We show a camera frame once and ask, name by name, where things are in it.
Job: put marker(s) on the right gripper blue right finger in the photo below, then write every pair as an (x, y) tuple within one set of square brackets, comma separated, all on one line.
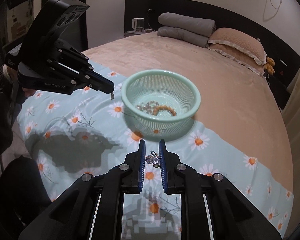
[(163, 169)]

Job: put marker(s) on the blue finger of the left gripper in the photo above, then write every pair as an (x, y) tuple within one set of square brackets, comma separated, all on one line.
[(99, 82)]

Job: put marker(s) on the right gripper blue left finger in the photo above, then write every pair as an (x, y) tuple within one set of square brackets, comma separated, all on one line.
[(141, 170)]

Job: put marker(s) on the pearl crystal earring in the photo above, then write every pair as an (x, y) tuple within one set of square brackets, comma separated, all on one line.
[(153, 159)]

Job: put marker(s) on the mint green plastic basket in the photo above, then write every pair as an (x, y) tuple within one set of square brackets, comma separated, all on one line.
[(160, 104)]

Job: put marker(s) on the daisy print blue cloth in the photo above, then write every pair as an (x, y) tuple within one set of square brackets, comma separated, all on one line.
[(110, 177)]

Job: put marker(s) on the white bedside appliance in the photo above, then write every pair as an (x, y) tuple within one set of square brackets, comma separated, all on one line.
[(138, 26)]

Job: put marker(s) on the pink beige bedspread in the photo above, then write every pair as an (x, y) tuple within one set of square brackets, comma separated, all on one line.
[(236, 103)]

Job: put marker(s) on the lower grey folded blanket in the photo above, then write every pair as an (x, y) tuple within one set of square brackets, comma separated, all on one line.
[(183, 35)]

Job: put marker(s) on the grey folded blanket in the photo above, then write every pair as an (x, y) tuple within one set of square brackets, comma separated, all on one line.
[(201, 26), (183, 35)]

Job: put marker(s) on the lower beige ruffled pillow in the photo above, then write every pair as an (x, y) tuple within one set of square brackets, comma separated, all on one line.
[(238, 56)]

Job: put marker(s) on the upper grey folded blanket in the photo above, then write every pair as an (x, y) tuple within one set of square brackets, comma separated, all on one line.
[(201, 26)]

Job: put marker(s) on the brown teddy bear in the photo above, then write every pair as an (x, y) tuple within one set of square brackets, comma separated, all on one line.
[(269, 66)]

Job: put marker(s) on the black camera box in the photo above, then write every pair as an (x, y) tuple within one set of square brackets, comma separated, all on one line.
[(52, 20)]

